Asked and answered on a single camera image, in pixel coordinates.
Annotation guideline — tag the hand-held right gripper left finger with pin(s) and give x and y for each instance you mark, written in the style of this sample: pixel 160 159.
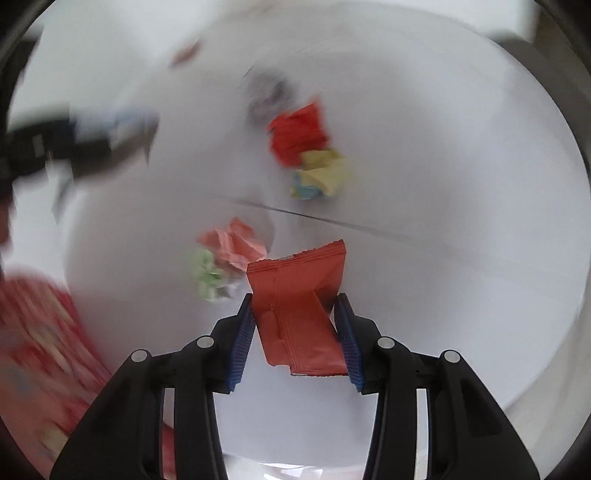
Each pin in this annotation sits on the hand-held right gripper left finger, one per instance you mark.
pixel 240 346

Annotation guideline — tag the crumpled newspaper ball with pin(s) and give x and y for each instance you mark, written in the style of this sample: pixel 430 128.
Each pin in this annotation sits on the crumpled newspaper ball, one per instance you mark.
pixel 268 97

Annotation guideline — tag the red printed bag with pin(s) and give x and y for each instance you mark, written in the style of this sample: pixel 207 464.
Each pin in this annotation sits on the red printed bag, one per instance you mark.
pixel 41 364

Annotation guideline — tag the orange-red snack wrapper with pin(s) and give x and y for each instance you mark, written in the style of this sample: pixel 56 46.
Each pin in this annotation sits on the orange-red snack wrapper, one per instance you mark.
pixel 295 318

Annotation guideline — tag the crumpled yellow paper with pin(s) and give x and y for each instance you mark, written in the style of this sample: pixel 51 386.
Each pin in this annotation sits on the crumpled yellow paper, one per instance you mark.
pixel 323 175

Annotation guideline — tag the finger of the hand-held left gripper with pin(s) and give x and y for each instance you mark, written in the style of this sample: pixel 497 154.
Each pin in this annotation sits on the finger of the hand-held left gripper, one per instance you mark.
pixel 127 143

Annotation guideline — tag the crumpled red paper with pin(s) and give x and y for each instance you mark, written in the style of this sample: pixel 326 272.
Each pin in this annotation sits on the crumpled red paper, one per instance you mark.
pixel 295 134

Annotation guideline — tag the crumpled green paper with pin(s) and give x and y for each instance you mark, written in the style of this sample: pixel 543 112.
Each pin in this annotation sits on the crumpled green paper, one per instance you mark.
pixel 210 274

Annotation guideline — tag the crumpled pink paper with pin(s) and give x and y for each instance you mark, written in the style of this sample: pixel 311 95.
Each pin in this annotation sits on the crumpled pink paper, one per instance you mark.
pixel 233 244

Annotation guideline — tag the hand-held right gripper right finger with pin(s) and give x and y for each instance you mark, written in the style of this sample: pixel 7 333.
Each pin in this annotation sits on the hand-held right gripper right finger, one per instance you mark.
pixel 348 344

